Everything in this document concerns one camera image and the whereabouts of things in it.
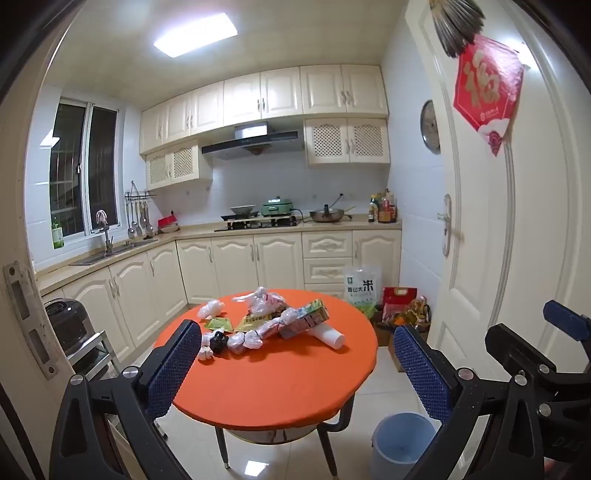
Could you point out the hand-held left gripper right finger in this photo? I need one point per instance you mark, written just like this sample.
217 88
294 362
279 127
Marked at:
422 374

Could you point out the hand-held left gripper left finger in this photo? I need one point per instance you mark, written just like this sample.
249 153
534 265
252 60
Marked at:
178 369

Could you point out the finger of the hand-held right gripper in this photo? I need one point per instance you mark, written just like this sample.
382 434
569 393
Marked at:
561 314
508 344

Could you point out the small white tissue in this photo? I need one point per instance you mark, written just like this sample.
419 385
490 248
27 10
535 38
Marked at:
205 353

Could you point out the black snack packet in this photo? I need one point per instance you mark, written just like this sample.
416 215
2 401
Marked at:
219 342

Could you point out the green snack packet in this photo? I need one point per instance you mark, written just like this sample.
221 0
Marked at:
217 324

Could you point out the blue plastic bin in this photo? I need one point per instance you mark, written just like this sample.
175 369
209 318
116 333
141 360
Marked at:
401 438

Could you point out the white plastic bag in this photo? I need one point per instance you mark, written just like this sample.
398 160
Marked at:
211 308

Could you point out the yellow snack packet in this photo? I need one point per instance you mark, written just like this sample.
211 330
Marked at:
251 322

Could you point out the white paper cup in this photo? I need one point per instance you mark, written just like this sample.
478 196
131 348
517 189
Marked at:
333 338

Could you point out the red wrapper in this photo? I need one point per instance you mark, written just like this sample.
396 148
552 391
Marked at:
276 328

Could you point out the clear plastic bag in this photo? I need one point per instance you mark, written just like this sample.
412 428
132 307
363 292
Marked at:
259 299

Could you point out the green beverage carton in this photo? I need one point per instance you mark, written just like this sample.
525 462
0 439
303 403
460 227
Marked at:
311 317

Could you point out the cardboard box of goods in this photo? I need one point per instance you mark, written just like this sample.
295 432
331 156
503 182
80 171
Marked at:
406 332

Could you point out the red box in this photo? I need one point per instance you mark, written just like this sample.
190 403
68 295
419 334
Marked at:
399 300

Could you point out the metal stool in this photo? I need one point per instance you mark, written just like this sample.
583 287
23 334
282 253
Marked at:
99 355

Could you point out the white door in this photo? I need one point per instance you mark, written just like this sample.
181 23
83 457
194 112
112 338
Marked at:
475 258

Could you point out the orange round table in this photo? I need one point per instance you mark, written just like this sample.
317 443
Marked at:
277 383

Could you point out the clear rice bag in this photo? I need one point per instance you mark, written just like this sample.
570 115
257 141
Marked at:
362 288

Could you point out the cream lower kitchen cabinets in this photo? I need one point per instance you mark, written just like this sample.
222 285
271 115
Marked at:
231 263

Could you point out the black rice cooker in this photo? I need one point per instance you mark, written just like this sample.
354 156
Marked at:
64 323

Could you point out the steel sink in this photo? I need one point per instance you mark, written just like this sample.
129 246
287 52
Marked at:
108 254

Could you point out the steel faucet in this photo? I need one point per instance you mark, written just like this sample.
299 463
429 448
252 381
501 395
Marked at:
106 230

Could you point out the metal strike plate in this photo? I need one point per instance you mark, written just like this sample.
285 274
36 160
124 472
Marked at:
27 318

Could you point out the hanging utensil rack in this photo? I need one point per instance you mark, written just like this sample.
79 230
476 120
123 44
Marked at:
138 212

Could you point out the black gas stove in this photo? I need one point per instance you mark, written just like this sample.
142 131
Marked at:
256 225

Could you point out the group of condiment bottles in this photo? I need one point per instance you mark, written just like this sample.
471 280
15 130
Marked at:
383 210

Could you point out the grey wok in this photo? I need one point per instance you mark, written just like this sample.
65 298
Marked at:
242 209

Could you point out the green glass bottle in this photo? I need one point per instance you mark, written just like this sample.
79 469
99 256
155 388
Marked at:
57 235

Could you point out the steel frying pan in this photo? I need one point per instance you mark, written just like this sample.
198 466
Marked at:
328 214

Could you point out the green electric pot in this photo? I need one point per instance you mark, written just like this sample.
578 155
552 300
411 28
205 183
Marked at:
278 207

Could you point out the small lattice door cabinet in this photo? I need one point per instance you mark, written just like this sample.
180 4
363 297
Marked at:
178 164

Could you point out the sliding window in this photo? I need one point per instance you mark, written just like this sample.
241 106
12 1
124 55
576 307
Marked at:
83 180

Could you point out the red paper door decoration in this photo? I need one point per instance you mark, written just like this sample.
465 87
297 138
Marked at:
487 92

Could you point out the black range hood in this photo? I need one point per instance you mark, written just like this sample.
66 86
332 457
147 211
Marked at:
251 143

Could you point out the wide lattice door cabinet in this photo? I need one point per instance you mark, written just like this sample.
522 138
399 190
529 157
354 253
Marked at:
346 141

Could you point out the brown feather fan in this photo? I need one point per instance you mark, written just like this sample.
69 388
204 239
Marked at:
455 27

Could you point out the ceiling light panel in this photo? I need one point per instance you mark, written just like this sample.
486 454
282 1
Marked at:
196 34

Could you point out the cream door frame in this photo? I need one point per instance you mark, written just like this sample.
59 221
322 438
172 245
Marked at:
21 221

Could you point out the cream upper wall cabinets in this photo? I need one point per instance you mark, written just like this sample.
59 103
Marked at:
277 92

